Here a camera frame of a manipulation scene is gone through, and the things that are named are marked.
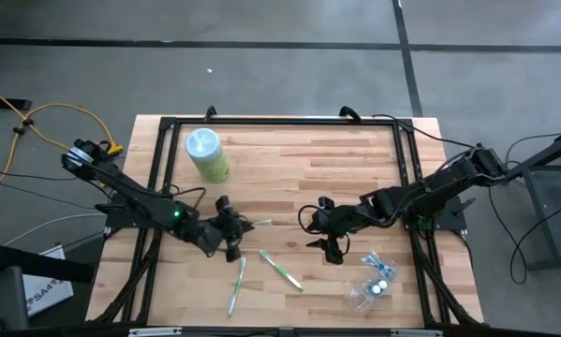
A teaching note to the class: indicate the green disinfecting wipes canister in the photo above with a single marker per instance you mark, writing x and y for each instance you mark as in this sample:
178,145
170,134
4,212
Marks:
207,154

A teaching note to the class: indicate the black aluminium table frame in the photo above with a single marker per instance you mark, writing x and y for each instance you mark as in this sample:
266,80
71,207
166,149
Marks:
284,121

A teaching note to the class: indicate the white printed box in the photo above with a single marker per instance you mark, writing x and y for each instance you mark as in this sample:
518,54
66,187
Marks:
46,290

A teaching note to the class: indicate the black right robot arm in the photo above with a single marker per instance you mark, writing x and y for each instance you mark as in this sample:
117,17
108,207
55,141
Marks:
430,192

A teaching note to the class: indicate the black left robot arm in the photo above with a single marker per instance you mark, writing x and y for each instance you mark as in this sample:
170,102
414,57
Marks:
135,196

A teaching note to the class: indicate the green and white toothbrush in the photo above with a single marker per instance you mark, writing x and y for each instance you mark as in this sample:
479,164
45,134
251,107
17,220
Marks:
282,271
263,222
237,288

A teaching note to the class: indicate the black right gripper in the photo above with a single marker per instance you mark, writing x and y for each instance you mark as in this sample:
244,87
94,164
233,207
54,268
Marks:
338,222

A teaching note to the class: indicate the blue and white toothbrush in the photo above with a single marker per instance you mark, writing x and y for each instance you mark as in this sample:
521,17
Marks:
384,271

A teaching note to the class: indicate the dark equipment stand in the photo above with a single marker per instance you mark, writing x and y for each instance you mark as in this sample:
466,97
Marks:
41,267

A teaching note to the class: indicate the black metal side table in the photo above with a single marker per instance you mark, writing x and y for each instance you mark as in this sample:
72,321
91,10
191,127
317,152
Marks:
556,220

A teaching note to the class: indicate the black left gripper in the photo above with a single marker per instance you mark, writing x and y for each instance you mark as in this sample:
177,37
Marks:
221,229

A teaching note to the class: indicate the black floor bar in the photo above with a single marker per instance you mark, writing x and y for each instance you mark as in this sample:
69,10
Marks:
8,104

